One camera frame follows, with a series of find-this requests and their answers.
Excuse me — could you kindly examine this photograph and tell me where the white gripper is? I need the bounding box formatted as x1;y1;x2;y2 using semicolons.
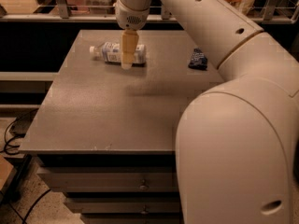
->
115;0;151;69

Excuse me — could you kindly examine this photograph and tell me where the clear plastic water bottle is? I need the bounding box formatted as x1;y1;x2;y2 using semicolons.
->
90;42;146;64

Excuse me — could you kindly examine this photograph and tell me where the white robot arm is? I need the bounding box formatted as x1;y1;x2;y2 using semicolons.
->
116;0;299;224

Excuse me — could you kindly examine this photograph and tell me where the dark blue snack packet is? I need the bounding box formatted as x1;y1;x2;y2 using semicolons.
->
188;48;207;70

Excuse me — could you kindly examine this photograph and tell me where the metal railing shelf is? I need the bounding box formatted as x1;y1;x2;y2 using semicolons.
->
0;0;299;24

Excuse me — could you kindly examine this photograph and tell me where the grey drawer cabinet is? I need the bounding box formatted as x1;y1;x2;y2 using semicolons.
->
20;30;222;224

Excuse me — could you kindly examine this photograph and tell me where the grey power box floor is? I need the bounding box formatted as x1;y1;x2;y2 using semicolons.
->
9;110;37;135

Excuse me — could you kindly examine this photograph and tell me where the top drawer round knob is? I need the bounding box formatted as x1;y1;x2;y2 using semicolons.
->
139;179;149;191

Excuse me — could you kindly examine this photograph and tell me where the drawer round knob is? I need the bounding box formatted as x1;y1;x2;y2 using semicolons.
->
140;205;149;215
139;179;149;191

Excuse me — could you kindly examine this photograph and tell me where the black cables left floor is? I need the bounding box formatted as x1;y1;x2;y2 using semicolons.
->
0;109;52;224

